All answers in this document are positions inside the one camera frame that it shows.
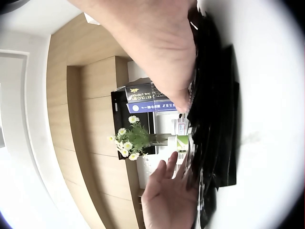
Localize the person's right hand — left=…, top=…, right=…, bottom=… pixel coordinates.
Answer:
left=67, top=0, right=198, bottom=113

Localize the green and white cup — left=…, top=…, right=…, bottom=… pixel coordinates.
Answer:
left=168, top=135, right=190, bottom=152

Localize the person's left little finger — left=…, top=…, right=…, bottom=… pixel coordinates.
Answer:
left=152, top=160, right=168, bottom=180

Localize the black box with gold print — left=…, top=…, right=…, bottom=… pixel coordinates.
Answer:
left=125, top=83, right=156, bottom=103

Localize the glass vase with daisies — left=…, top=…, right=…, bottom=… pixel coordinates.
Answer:
left=107, top=115, right=170, bottom=161

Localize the black plastic bag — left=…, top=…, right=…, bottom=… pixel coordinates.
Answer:
left=186, top=5, right=240, bottom=229

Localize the person's left ring finger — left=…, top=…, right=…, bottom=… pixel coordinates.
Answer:
left=166, top=151, right=179, bottom=179

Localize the person's right thumb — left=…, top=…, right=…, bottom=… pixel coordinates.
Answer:
left=155, top=72, right=197, bottom=113

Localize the white bottle with red label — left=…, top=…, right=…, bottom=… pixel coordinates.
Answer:
left=173, top=119, right=191, bottom=135

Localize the black flat screen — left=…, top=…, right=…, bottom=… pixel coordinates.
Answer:
left=111, top=90, right=157, bottom=161

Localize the person's left hand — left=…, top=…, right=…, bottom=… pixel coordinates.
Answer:
left=141, top=151, right=198, bottom=229

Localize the person's left middle finger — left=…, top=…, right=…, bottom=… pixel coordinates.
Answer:
left=177, top=162, right=191, bottom=184

